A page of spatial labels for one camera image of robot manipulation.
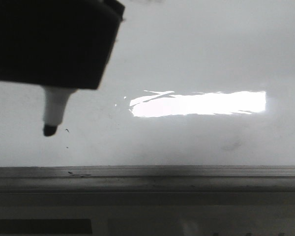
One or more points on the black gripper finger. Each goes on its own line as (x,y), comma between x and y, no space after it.
(57,43)

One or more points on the white whiteboard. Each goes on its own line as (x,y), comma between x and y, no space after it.
(190,82)

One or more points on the aluminium whiteboard frame rail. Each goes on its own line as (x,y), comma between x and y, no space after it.
(147,201)

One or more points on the white black whiteboard marker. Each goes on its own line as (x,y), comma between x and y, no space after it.
(55,103)

